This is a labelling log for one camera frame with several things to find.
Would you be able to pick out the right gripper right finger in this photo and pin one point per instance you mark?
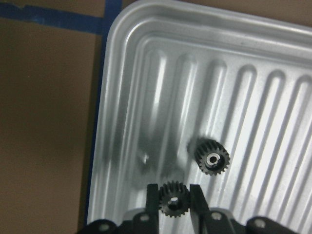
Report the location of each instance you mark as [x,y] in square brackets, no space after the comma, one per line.
[199,210]

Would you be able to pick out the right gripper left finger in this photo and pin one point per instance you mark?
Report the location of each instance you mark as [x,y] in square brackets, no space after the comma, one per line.
[152,208]

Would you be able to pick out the black bearing gear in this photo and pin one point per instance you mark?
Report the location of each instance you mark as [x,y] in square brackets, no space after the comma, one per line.
[174,199]
[211,157]

